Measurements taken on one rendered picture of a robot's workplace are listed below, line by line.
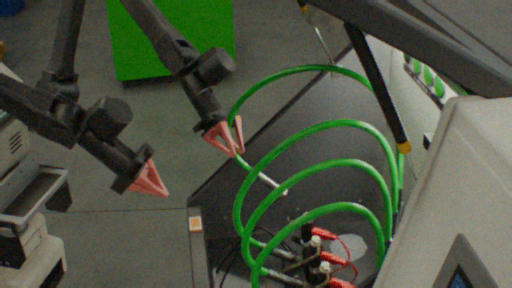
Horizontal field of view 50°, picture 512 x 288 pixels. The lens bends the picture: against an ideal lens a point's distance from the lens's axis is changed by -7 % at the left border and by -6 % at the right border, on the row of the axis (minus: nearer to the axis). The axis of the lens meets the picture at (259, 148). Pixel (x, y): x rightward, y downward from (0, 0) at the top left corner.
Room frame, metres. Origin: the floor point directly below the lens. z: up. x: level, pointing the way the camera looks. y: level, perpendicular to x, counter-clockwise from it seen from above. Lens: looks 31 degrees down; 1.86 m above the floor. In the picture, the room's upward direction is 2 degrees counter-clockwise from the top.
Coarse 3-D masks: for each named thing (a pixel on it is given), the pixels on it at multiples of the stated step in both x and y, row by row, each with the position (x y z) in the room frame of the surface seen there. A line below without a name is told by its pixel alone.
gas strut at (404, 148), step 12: (348, 24) 0.64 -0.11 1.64; (348, 36) 0.65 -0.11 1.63; (360, 36) 0.64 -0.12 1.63; (360, 48) 0.64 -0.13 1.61; (360, 60) 0.65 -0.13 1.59; (372, 60) 0.64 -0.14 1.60; (372, 72) 0.64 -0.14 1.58; (372, 84) 0.65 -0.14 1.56; (384, 84) 0.65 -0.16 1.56; (384, 96) 0.65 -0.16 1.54; (384, 108) 0.65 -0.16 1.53; (396, 120) 0.65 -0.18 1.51; (396, 132) 0.65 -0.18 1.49; (408, 144) 0.66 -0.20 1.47; (408, 156) 0.66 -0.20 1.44
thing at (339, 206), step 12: (336, 204) 0.73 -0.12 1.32; (348, 204) 0.73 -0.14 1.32; (300, 216) 0.73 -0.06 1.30; (312, 216) 0.72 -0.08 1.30; (372, 216) 0.74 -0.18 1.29; (288, 228) 0.72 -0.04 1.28; (276, 240) 0.72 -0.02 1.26; (264, 252) 0.72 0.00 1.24; (384, 252) 0.74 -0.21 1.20; (252, 276) 0.71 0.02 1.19
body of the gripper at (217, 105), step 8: (200, 96) 1.14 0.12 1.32; (208, 96) 1.14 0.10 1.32; (216, 96) 1.15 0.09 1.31; (192, 104) 1.15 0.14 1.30; (200, 104) 1.13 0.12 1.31; (208, 104) 1.12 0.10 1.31; (216, 104) 1.13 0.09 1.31; (200, 112) 1.12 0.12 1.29; (208, 112) 1.11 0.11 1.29; (216, 112) 1.10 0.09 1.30; (208, 120) 1.08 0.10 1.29; (192, 128) 1.10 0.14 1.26; (200, 128) 1.10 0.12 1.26
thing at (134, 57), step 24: (168, 0) 4.19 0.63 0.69; (192, 0) 4.22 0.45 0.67; (216, 0) 4.25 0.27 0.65; (120, 24) 4.14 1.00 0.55; (192, 24) 4.22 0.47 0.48; (216, 24) 4.25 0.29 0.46; (120, 48) 4.13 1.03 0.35; (144, 48) 4.16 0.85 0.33; (120, 72) 4.13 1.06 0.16; (144, 72) 4.16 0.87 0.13; (168, 72) 4.19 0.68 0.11
